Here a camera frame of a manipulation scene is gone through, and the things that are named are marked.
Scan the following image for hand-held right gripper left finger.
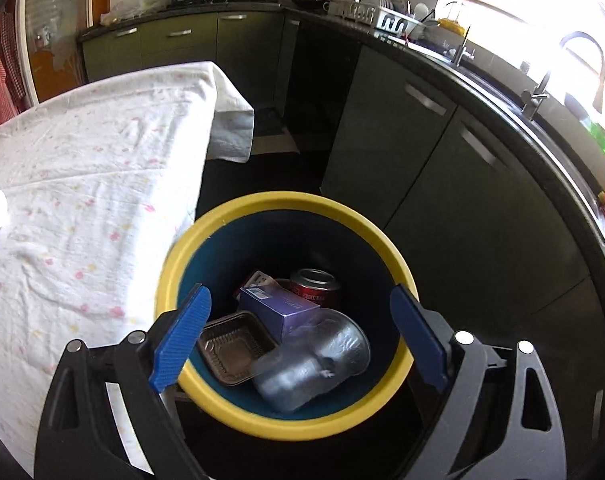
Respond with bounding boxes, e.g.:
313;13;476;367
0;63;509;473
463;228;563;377
35;283;212;480

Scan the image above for small steel faucet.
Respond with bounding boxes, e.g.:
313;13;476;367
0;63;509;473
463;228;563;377
445;2;479;67

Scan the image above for tall curved steel faucet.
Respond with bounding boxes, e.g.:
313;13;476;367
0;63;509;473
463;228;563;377
521;32;605;122

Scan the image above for brown and white carton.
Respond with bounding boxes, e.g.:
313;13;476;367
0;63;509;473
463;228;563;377
242;269;279;292

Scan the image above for dark checkered apron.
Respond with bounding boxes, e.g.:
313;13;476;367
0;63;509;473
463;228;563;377
0;10;29;103

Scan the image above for clear plastic bag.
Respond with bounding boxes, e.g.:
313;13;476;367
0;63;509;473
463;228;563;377
99;0;159;27

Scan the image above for white dotted tablecloth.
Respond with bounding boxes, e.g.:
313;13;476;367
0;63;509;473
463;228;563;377
0;60;256;478

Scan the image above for brown plastic tray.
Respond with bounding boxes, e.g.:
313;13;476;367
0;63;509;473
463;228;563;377
197;310;280;387

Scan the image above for white dish rack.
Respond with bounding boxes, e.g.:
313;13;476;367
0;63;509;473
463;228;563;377
327;0;428;37

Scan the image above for yellow-rimmed blue trash bin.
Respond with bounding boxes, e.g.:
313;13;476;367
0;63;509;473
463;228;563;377
154;190;420;442

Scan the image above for black gas stove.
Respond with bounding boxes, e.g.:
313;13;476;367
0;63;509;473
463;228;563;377
166;0;269;10

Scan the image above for green base cabinets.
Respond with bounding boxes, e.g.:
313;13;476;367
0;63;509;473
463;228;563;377
80;8;591;321

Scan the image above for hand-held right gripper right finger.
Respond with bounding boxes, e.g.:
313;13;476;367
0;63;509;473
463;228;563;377
389;283;567;480

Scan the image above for clear plastic cup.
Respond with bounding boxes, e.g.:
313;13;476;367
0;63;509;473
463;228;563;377
286;308;373;377

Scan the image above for clear plastic bottle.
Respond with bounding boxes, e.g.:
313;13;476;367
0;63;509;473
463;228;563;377
251;344;336;414

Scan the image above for red soda can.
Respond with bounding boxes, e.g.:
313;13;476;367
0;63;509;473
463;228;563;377
288;268;343;309

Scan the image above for purple cardboard box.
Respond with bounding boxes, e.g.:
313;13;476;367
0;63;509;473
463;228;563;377
238;283;324;347

